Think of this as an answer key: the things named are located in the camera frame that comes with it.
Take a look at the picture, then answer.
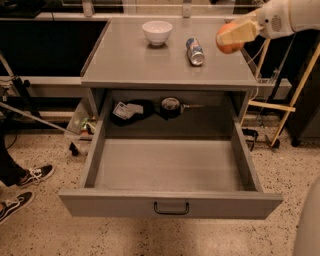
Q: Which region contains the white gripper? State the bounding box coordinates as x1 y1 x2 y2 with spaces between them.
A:
216 0 294 46

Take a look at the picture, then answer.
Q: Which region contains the orange fruit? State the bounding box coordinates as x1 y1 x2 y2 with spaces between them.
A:
215 23 244 54

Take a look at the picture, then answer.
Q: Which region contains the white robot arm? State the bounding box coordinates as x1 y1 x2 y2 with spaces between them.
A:
216 0 320 46

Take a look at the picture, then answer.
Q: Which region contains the grey cabinet counter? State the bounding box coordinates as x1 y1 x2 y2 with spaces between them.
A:
81 17 257 121

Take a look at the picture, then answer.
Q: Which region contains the grey open top drawer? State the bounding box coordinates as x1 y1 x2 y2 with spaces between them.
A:
59 123 283 219

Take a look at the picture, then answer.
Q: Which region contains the blue silver soda can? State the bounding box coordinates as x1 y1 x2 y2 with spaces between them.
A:
186 38 205 66

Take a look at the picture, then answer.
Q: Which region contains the white ceramic bowl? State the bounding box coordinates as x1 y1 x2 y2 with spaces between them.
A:
142 21 173 46

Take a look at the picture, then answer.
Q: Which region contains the black cloth with white packet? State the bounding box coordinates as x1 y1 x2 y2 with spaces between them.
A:
110 99 155 126

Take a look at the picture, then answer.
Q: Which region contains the clear plastic bin with items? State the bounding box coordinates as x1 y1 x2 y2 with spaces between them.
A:
64 99 97 156

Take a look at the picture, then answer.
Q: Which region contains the grey metal pole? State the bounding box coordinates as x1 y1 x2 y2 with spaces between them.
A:
0 102 77 135

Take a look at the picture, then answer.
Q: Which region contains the black white sneaker upper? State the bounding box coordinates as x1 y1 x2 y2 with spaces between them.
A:
18 165 54 187

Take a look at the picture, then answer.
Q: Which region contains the black white sneaker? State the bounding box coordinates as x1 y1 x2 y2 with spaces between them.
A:
18 165 54 187
0 191 34 224

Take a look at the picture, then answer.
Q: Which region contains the black trouser leg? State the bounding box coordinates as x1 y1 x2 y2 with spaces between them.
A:
0 135 26 186

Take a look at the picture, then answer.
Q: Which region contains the black white sneaker lower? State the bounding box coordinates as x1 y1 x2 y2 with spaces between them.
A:
0 191 34 224

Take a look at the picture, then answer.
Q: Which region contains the wooden easel frame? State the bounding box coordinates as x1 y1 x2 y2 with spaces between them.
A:
245 38 320 148

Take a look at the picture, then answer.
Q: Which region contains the black drawer handle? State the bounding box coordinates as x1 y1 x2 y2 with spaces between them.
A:
153 202 190 216

